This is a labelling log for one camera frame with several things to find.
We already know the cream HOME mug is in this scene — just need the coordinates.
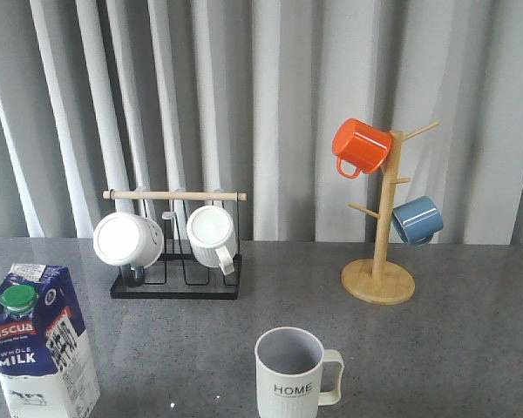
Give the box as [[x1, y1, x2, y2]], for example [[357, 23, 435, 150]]
[[255, 327, 344, 417]]

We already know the blue white Pascual milk carton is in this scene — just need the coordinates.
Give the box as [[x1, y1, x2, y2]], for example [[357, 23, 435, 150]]
[[0, 264, 100, 417]]

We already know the white ribbed mug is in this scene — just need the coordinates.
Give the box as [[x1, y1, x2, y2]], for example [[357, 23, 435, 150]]
[[187, 206, 237, 275]]

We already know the black metal mug rack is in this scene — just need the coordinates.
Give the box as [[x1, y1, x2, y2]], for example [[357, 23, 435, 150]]
[[103, 189, 247, 300]]

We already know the orange enamel mug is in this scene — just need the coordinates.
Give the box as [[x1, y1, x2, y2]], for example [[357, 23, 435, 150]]
[[332, 118, 393, 179]]

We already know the white smooth mug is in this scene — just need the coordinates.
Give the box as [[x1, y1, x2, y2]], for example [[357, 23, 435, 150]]
[[93, 212, 165, 287]]

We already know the wooden mug tree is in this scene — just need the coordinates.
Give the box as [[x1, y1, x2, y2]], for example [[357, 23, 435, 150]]
[[341, 121, 439, 305]]

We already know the blue enamel mug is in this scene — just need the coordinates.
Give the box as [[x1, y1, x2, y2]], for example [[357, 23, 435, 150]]
[[392, 196, 444, 246]]

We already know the grey pleated curtain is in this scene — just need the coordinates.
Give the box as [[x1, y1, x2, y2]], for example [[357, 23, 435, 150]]
[[0, 1, 523, 245]]

